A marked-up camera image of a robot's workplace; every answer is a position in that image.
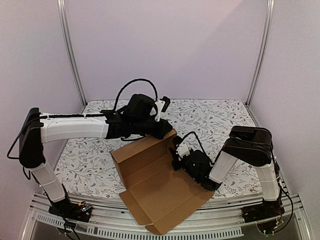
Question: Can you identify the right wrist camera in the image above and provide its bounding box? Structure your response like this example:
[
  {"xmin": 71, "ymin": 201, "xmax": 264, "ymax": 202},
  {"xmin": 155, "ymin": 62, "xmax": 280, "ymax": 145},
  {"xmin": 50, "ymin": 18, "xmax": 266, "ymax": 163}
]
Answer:
[{"xmin": 182, "ymin": 150, "xmax": 212, "ymax": 183}]

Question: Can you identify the right black camera cable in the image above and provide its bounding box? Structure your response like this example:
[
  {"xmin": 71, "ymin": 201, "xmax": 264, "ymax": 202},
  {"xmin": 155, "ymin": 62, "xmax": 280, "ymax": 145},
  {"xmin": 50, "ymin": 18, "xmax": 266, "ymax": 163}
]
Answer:
[{"xmin": 178, "ymin": 131, "xmax": 215, "ymax": 166}]

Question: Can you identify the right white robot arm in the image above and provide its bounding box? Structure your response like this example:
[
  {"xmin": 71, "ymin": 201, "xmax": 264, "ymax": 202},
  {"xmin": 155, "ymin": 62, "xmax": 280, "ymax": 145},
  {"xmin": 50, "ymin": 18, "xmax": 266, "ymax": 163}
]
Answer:
[{"xmin": 169, "ymin": 125, "xmax": 281, "ymax": 218}]

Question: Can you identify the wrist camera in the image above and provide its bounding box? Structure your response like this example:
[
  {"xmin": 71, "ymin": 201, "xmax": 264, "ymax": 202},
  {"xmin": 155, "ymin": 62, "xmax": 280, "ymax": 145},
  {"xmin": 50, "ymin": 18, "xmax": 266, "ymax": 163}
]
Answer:
[
  {"xmin": 182, "ymin": 150, "xmax": 212, "ymax": 183},
  {"xmin": 125, "ymin": 93, "xmax": 155, "ymax": 120}
]

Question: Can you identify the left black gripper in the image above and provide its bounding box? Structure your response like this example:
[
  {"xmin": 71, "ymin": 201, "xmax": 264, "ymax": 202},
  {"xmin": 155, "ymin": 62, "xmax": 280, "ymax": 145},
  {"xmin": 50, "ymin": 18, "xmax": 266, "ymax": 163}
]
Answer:
[{"xmin": 131, "ymin": 119, "xmax": 174, "ymax": 141}]

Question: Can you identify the left aluminium frame post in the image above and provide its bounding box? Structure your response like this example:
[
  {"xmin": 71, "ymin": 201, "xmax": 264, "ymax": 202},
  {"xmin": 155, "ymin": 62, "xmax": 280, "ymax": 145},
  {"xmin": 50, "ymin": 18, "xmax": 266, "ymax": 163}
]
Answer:
[{"xmin": 56, "ymin": 0, "xmax": 88, "ymax": 107}]

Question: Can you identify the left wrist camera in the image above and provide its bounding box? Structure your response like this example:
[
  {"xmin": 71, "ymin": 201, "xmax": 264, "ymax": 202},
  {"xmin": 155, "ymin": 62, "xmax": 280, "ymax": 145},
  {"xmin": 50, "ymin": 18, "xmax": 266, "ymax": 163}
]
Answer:
[{"xmin": 125, "ymin": 93, "xmax": 155, "ymax": 120}]

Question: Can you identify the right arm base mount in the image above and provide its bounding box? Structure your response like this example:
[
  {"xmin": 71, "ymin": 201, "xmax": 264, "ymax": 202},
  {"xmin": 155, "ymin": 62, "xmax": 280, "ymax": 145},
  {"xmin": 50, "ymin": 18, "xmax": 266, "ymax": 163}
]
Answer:
[{"xmin": 241, "ymin": 199, "xmax": 285, "ymax": 223}]

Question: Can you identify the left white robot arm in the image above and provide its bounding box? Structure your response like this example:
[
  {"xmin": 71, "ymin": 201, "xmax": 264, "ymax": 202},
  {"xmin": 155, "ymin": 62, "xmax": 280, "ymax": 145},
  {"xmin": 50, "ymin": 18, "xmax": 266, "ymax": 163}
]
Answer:
[{"xmin": 7, "ymin": 107, "xmax": 173, "ymax": 217}]

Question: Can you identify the floral patterned table mat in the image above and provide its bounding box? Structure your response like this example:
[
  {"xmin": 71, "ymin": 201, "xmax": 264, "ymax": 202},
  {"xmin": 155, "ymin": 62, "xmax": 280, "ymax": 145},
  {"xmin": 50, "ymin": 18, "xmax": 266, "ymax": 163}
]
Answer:
[{"xmin": 49, "ymin": 99, "xmax": 283, "ymax": 202}]

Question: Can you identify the brown cardboard box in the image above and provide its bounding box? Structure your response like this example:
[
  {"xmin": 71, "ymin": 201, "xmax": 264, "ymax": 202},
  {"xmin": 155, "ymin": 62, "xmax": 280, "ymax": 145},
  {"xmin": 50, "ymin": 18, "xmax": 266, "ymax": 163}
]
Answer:
[{"xmin": 111, "ymin": 130, "xmax": 214, "ymax": 235}]

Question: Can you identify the black camera cable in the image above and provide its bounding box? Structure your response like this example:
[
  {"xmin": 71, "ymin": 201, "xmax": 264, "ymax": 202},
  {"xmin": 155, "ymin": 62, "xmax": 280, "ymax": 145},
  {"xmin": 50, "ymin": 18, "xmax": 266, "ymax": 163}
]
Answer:
[
  {"xmin": 178, "ymin": 131, "xmax": 215, "ymax": 166},
  {"xmin": 113, "ymin": 78, "xmax": 159, "ymax": 112}
]

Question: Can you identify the aluminium frame post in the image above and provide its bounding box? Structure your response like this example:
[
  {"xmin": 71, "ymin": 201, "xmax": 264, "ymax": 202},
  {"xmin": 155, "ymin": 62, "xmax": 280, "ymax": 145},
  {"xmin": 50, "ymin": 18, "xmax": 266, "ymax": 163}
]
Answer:
[
  {"xmin": 56, "ymin": 0, "xmax": 88, "ymax": 107},
  {"xmin": 245, "ymin": 0, "xmax": 275, "ymax": 108}
]

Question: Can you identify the right aluminium frame post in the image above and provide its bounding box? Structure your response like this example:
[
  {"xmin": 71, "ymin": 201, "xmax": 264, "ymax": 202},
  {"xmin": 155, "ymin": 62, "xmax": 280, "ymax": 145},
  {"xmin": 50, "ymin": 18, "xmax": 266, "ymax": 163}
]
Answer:
[{"xmin": 245, "ymin": 0, "xmax": 275, "ymax": 108}]

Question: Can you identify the left black camera cable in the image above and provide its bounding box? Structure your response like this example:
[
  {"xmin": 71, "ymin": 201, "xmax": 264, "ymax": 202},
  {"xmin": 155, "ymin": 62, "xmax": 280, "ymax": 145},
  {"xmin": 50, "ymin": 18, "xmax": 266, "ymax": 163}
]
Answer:
[{"xmin": 113, "ymin": 78, "xmax": 159, "ymax": 112}]

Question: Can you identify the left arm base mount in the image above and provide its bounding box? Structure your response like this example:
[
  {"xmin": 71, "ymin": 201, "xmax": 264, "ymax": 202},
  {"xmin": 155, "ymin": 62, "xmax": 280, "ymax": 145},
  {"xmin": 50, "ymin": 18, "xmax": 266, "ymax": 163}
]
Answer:
[{"xmin": 48, "ymin": 198, "xmax": 93, "ymax": 223}]

